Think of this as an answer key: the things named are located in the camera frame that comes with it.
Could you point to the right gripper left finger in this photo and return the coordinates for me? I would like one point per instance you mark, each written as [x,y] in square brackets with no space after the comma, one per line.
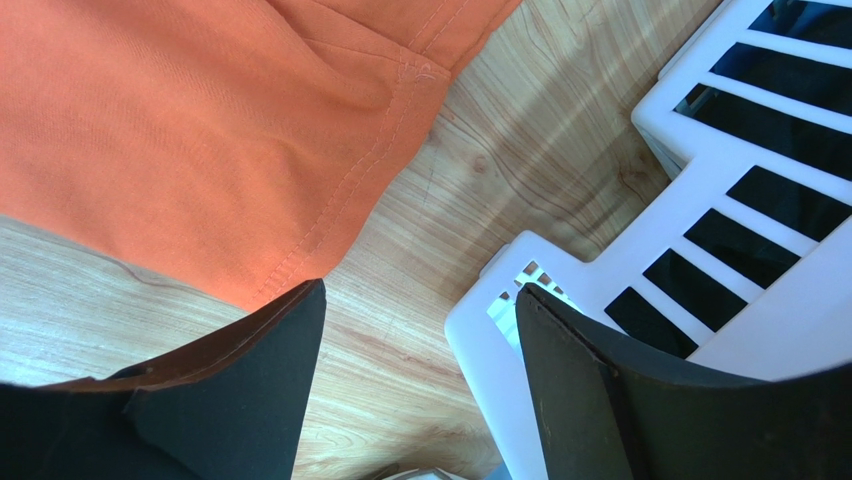
[229,405]

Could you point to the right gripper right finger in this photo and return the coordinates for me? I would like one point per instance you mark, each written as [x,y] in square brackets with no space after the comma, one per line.
[608,406]

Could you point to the orange t shirt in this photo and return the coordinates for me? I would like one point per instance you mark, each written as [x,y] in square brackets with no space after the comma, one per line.
[236,146]

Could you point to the white laundry basket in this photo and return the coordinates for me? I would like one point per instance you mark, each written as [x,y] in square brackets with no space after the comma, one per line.
[483,332]

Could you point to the black t shirt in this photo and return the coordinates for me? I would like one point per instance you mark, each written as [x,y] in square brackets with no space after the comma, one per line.
[744,262]

